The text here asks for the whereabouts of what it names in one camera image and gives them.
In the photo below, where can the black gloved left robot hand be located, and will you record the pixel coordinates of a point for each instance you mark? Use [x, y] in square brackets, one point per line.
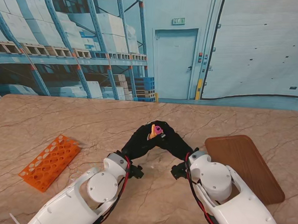
[139, 144]

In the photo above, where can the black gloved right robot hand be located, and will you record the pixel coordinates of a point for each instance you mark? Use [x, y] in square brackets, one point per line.
[174, 143]

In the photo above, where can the yellow cloth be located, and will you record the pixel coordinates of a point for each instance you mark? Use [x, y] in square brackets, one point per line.
[153, 133]

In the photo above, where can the pink rubber band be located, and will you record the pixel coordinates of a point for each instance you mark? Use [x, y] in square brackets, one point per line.
[158, 130]

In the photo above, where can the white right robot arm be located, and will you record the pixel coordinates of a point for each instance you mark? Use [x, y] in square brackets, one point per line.
[229, 196]

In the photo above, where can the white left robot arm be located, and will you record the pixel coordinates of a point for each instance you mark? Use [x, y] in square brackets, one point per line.
[82, 193]

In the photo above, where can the brown wooden tray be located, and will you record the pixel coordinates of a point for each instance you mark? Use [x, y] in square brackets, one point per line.
[246, 164]

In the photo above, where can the orange test tube rack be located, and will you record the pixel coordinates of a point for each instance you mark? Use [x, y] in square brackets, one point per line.
[51, 159]

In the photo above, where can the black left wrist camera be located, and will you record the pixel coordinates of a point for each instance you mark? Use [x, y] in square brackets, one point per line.
[137, 172]

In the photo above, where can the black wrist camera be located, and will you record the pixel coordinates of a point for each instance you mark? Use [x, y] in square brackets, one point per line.
[179, 171]
[137, 172]

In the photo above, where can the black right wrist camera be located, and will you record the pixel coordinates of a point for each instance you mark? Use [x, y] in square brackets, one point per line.
[179, 171]

